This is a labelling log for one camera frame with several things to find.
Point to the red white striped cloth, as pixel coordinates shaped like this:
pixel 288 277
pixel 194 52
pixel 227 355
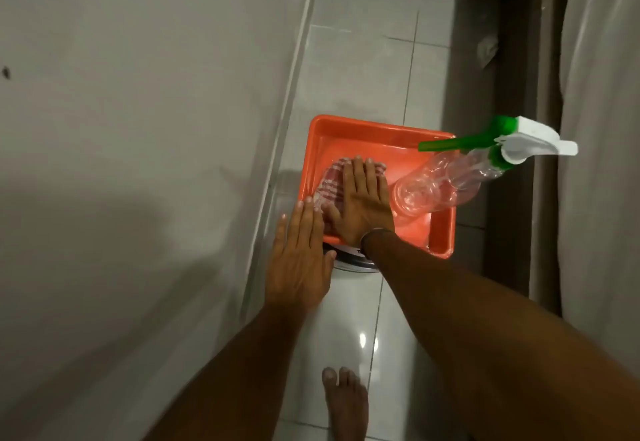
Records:
pixel 330 188

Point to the clear spray bottle green head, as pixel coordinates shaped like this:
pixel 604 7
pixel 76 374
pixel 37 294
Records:
pixel 440 183

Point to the brown door frame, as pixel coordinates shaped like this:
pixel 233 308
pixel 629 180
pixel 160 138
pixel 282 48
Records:
pixel 515 105

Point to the person's right forearm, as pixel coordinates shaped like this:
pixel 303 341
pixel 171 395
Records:
pixel 490 345

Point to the person's right hand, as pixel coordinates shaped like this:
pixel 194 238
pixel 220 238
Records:
pixel 362 210

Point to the person's right middle finger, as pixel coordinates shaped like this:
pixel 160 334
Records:
pixel 358 173

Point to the person's right little finger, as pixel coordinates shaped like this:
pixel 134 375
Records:
pixel 383 185

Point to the person's left middle finger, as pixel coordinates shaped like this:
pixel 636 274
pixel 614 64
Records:
pixel 307 218

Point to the thin metal bangle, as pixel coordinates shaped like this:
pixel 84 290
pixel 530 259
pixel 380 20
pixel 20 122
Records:
pixel 372 231

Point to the person's left little finger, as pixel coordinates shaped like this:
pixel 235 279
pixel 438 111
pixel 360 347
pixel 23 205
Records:
pixel 281 233

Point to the person's left hand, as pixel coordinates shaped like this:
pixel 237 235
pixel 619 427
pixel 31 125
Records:
pixel 297 265

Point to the person's left forearm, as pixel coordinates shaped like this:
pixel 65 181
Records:
pixel 240 380

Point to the person's left thumb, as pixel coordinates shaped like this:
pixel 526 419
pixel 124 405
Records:
pixel 329 265

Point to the person's bare foot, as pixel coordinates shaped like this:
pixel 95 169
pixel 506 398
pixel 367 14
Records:
pixel 346 405

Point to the orange plastic tray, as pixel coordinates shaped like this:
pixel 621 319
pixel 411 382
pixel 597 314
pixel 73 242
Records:
pixel 370 138

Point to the grey round base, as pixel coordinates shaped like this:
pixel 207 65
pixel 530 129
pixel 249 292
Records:
pixel 350 261

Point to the white paper scrap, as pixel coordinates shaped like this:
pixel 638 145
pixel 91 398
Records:
pixel 487 50

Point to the person's right thumb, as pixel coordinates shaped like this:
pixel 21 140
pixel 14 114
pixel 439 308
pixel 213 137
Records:
pixel 332 216

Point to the white curtain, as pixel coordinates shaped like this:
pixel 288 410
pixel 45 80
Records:
pixel 600 155

